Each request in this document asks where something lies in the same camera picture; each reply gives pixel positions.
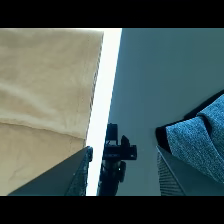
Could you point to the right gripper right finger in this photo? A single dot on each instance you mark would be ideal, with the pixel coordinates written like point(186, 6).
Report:
point(186, 180)

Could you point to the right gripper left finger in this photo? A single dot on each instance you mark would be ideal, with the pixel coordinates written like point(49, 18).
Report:
point(63, 178)

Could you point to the brown garment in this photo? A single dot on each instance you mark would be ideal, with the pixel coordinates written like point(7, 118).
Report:
point(43, 83)

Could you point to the grey-blue speckled garment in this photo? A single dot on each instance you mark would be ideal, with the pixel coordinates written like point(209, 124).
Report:
point(200, 143)

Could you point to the dark blue garment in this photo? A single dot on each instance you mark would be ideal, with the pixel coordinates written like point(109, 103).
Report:
point(162, 140)

